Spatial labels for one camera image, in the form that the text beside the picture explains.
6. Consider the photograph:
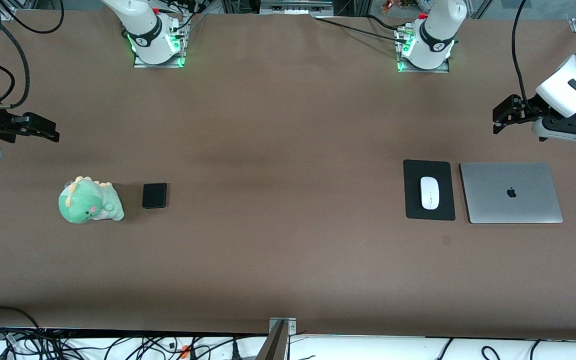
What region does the white computer mouse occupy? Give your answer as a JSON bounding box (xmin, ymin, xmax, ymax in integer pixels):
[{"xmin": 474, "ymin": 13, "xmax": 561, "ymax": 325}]
[{"xmin": 420, "ymin": 176, "xmax": 441, "ymax": 210}]

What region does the black phone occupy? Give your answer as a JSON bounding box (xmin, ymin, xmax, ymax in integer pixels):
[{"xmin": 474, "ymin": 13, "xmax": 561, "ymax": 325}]
[{"xmin": 142, "ymin": 182, "xmax": 168, "ymax": 210}]

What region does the black mouse pad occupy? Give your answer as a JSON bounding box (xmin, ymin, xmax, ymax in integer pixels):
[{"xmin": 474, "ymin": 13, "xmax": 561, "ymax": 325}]
[{"xmin": 403, "ymin": 159, "xmax": 456, "ymax": 221}]

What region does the silver laptop with apple logo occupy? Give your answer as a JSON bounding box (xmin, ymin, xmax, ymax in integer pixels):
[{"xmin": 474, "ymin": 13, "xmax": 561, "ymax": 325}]
[{"xmin": 459, "ymin": 162, "xmax": 564, "ymax": 224}]

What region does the green dinosaur plush toy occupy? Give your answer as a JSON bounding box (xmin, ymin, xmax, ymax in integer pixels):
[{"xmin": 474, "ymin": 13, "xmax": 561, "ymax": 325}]
[{"xmin": 58, "ymin": 175, "xmax": 125, "ymax": 224}]

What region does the grey metal box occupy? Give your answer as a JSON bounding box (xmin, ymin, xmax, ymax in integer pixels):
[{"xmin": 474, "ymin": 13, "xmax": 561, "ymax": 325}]
[{"xmin": 259, "ymin": 0, "xmax": 334, "ymax": 15}]

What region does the white board beside table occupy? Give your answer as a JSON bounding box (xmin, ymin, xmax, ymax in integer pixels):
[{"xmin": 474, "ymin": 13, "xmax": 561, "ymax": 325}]
[{"xmin": 0, "ymin": 327, "xmax": 576, "ymax": 360}]

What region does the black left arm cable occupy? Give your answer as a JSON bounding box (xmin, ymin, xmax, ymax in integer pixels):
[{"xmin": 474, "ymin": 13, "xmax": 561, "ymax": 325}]
[{"xmin": 511, "ymin": 0, "xmax": 533, "ymax": 101}]

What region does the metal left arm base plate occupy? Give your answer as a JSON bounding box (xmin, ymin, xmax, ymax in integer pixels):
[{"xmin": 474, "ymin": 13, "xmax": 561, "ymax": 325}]
[{"xmin": 396, "ymin": 25, "xmax": 452, "ymax": 74}]

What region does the black looping cable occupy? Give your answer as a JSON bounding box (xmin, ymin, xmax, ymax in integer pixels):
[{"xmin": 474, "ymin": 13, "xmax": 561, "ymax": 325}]
[{"xmin": 0, "ymin": 0, "xmax": 65, "ymax": 35}]

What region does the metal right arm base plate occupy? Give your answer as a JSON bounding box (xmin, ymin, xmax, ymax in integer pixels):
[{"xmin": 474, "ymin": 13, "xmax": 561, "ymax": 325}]
[{"xmin": 133, "ymin": 15, "xmax": 187, "ymax": 69}]

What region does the short black table cable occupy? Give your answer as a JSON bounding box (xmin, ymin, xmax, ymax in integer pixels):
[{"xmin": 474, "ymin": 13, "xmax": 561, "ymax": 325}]
[{"xmin": 365, "ymin": 14, "xmax": 408, "ymax": 32}]

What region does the long black table cable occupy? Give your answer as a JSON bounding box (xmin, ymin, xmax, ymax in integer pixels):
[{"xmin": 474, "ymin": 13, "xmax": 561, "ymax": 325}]
[{"xmin": 314, "ymin": 16, "xmax": 409, "ymax": 44}]

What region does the black arched floor cable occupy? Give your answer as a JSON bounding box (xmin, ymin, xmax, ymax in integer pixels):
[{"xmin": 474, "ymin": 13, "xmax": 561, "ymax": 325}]
[{"xmin": 0, "ymin": 305, "xmax": 44, "ymax": 333}]

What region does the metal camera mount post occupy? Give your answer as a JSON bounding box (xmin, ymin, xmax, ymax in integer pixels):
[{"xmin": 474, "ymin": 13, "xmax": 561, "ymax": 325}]
[{"xmin": 255, "ymin": 317, "xmax": 298, "ymax": 360}]

